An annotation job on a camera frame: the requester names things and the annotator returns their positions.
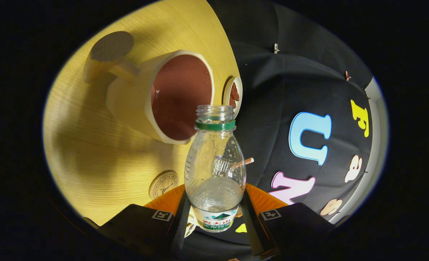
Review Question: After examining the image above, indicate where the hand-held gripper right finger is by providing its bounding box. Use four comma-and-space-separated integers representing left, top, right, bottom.
240, 183, 334, 260

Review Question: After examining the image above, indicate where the striped straw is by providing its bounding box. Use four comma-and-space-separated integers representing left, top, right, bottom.
231, 157, 254, 169

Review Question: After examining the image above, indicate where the brown food piece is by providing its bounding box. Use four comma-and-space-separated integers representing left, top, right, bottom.
230, 82, 240, 109

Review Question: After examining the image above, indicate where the beige cup with handle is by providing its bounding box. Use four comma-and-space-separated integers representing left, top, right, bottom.
83, 31, 215, 145

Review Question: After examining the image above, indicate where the round cork coaster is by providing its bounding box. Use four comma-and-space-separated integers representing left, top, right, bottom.
149, 170, 180, 200

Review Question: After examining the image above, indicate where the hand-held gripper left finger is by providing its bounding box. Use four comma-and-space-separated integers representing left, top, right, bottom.
98, 184, 192, 260

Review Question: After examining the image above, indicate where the wooden table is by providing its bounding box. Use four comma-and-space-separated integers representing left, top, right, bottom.
42, 0, 241, 227

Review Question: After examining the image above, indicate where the clear plastic juice bottle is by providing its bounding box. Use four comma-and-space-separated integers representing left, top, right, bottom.
184, 104, 247, 233

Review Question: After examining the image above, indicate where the metal wire holder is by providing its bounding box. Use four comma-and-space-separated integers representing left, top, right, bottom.
212, 157, 234, 178

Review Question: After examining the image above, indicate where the white round plate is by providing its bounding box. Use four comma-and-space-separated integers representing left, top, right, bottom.
223, 76, 243, 118

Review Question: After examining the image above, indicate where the black backdrop cloth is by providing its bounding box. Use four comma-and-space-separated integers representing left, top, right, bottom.
191, 0, 380, 261

